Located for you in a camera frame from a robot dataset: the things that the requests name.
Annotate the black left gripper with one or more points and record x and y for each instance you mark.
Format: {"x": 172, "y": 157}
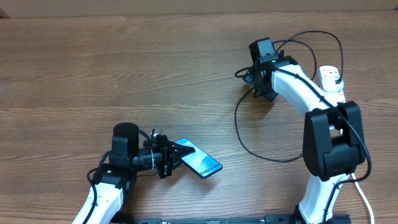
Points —
{"x": 168, "y": 154}

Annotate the blue Samsung Galaxy smartphone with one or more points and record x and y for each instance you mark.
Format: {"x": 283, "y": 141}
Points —
{"x": 200, "y": 162}

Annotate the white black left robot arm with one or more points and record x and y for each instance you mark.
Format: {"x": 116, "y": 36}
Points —
{"x": 132, "y": 151}

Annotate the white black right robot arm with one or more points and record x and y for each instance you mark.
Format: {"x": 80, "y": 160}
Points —
{"x": 333, "y": 146}

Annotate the white charger plug adapter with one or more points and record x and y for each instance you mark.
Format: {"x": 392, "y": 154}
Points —
{"x": 332, "y": 84}

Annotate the white power strip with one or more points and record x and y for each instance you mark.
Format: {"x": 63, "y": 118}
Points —
{"x": 330, "y": 71}

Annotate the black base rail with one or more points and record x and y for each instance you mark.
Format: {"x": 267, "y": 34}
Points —
{"x": 123, "y": 218}

